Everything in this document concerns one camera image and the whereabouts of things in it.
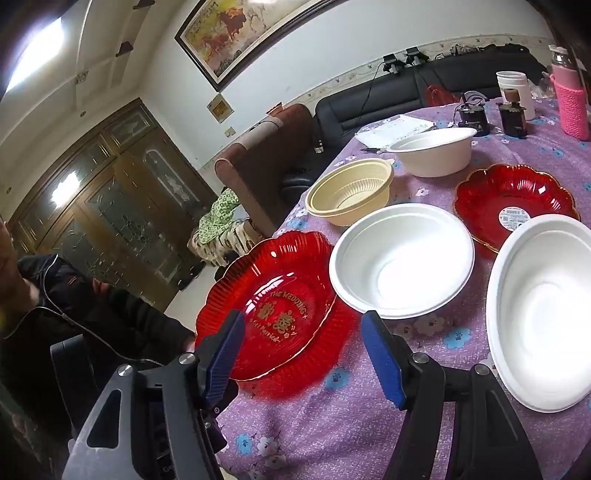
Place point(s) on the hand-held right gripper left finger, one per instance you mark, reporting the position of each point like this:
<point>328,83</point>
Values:
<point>226,355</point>

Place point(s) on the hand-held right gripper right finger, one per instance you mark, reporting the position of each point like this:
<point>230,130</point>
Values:
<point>383,360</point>

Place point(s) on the red plate with gold print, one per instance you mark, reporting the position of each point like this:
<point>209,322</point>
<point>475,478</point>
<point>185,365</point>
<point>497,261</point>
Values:
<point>277,277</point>

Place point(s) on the white foam bowl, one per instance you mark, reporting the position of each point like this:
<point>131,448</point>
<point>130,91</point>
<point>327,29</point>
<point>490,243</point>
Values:
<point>545,314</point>
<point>434,157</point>
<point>401,258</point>

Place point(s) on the cream plastic bowl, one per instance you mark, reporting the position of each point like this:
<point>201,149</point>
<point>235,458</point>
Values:
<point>351,184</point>

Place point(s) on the red plate with white label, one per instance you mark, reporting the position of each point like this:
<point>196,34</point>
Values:
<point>498,194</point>

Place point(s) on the person's left forearm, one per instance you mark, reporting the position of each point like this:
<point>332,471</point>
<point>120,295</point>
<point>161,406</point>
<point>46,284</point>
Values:
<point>147,318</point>

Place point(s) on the purple floral tablecloth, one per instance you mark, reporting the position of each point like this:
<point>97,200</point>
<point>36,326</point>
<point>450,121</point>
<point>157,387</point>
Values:
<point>323,415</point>

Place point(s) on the green patterned cloth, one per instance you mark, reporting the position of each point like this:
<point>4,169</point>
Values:
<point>219,212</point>

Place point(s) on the brown armchair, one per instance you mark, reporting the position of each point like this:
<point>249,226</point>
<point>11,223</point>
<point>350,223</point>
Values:
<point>258,175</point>

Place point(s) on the person in black jacket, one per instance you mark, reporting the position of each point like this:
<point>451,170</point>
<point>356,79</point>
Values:
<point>41,323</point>

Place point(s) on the wooden cabinet with glass doors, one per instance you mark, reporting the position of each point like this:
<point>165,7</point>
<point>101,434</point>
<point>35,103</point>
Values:
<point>115,194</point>

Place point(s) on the clear ballpoint pen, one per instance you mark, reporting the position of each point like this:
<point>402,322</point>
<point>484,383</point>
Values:
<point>374,149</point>

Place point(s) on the white notepad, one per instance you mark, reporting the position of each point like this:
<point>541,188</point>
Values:
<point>392,131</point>

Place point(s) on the person's head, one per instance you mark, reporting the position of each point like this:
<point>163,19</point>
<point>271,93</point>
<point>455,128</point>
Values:
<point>9,277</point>

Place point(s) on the black motor with gear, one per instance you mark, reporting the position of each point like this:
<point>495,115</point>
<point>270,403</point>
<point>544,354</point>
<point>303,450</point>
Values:
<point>473,122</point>

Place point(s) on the black leather sofa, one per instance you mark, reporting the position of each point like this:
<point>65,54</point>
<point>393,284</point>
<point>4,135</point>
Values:
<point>369,101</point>

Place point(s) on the black motor with tan roller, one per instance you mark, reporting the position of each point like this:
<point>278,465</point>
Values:
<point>512,122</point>

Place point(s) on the red plastic bag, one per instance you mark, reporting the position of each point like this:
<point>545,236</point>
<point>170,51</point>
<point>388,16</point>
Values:
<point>438,94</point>

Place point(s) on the white plastic cup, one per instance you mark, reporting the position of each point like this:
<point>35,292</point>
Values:
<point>517,83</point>

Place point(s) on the pink bottle with knitted sleeve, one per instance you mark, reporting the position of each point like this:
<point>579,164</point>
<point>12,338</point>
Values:
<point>570,110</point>

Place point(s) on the ceiling light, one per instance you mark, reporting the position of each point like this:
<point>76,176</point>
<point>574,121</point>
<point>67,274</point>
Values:
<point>37,50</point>

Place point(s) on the small yellow wall picture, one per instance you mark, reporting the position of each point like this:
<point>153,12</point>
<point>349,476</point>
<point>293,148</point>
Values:
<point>219,108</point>

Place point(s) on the black camera device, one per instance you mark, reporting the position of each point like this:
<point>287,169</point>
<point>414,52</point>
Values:
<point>391,63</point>
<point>415,56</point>

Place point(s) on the framed wall painting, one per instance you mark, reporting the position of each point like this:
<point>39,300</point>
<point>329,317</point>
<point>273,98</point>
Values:
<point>240,32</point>

